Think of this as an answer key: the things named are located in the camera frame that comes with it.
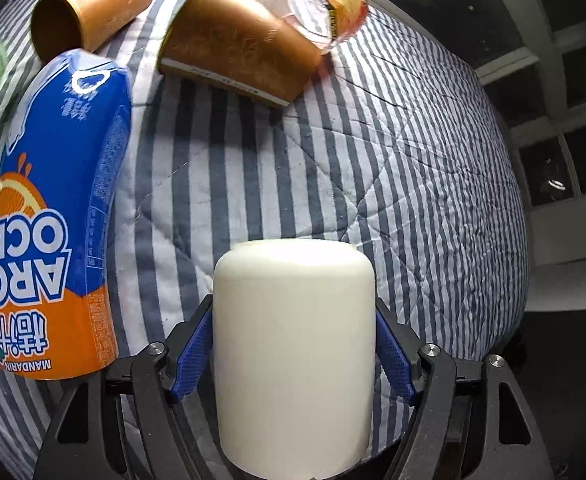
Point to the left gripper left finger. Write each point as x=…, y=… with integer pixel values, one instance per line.
x=86, y=437

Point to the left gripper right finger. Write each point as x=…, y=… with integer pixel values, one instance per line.
x=470, y=419

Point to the cream white cup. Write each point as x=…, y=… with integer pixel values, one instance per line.
x=294, y=357

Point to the blue orange soda cup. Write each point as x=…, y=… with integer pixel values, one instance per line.
x=63, y=153

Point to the wide brown paper cup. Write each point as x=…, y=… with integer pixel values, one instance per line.
x=240, y=46

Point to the slim brown paper cup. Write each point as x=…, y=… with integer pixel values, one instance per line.
x=58, y=26

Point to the orange clear snack cup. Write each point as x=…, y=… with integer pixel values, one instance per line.
x=325, y=23

